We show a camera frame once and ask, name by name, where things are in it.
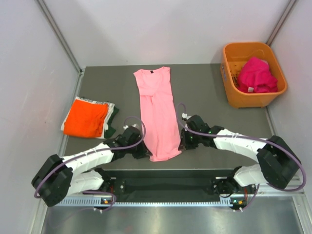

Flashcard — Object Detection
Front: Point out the aluminium frame rail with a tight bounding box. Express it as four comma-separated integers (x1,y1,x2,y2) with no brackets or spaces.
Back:
39,175,306,195

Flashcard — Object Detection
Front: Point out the dark green t shirt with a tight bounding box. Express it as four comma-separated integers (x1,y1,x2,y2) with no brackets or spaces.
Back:
103,104,119,139

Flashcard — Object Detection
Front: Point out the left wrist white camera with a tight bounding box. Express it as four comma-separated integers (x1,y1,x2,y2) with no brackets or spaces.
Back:
123,124,140,131

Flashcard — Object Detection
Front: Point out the orange plastic basket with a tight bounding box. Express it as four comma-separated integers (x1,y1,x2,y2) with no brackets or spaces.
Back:
220,42,288,108

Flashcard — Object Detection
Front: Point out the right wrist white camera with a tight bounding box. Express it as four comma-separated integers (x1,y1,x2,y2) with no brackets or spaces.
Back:
181,113,192,121

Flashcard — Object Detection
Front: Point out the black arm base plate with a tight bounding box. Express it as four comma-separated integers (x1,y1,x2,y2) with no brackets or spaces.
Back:
82,169,256,202

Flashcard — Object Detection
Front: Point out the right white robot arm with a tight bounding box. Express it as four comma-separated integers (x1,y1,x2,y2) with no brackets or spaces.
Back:
179,113,303,193

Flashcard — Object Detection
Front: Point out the wrist white camera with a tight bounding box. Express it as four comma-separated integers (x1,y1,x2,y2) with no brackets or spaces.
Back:
181,113,192,121
123,124,140,131

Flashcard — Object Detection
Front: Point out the white printed t shirt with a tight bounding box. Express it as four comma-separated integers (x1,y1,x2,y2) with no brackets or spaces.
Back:
61,97,113,139

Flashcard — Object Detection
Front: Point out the purple cable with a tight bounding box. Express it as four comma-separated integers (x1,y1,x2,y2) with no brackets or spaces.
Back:
34,116,146,214
176,103,306,212

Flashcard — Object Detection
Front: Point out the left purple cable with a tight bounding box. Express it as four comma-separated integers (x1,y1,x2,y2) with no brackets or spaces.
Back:
34,116,146,214

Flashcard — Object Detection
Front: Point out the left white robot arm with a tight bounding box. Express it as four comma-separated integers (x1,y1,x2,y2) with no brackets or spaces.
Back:
31,126,152,207

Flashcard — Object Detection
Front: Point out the grey slotted cable duct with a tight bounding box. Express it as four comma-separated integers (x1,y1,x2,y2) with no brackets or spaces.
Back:
57,195,246,207

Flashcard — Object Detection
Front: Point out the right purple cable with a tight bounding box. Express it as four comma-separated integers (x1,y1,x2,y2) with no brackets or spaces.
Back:
176,103,306,212

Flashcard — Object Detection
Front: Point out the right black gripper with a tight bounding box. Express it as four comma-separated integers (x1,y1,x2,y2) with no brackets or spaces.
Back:
179,127,202,150

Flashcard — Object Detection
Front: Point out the light pink t shirt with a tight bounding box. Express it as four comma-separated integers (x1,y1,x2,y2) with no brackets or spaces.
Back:
134,67,181,162

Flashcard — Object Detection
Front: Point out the magenta t shirt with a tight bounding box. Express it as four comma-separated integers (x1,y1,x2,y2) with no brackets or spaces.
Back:
237,57,278,93

